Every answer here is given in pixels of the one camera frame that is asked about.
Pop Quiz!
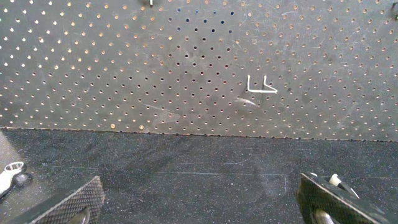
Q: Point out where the black pegboard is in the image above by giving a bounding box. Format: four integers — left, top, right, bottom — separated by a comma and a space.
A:
0, 0, 398, 143

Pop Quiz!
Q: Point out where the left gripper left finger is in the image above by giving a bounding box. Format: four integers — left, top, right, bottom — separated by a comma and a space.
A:
4, 175, 106, 224

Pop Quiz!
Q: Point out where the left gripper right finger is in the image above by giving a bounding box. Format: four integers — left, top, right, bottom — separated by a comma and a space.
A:
297, 172, 398, 224

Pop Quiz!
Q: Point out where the wrench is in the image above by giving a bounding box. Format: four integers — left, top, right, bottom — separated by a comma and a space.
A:
0, 161, 29, 199

